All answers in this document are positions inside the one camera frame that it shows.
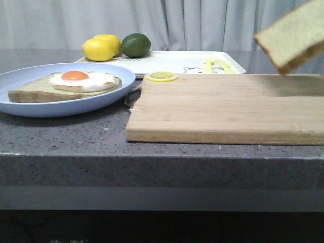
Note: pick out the bread slice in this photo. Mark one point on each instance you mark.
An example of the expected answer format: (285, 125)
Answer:
(295, 38)
(41, 90)

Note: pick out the blue round plate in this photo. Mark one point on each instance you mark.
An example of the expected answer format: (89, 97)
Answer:
(16, 78)

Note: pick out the white rectangular tray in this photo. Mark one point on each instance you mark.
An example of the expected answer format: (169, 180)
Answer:
(174, 61)

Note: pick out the metal spoon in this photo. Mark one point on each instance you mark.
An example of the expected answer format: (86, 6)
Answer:
(133, 96)

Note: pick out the yellow lemon slice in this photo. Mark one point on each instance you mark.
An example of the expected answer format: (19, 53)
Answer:
(161, 76)

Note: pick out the wooden cutting board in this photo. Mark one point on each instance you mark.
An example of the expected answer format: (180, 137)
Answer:
(268, 109)

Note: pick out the yellow plastic fork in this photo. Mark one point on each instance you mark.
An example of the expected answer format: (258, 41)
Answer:
(208, 65)

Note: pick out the fried egg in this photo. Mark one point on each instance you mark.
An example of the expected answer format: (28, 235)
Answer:
(78, 81)

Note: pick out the green lime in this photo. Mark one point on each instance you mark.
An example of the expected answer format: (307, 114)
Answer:
(135, 45)

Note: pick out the yellow plastic knife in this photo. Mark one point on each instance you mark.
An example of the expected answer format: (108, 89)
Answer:
(225, 66)

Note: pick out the rear yellow lemon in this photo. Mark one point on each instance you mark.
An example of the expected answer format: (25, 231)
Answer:
(113, 39)

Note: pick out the front yellow lemon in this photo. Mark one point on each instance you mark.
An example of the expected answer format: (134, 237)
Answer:
(98, 49)

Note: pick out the grey curtain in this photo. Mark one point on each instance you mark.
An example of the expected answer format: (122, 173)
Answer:
(170, 25)

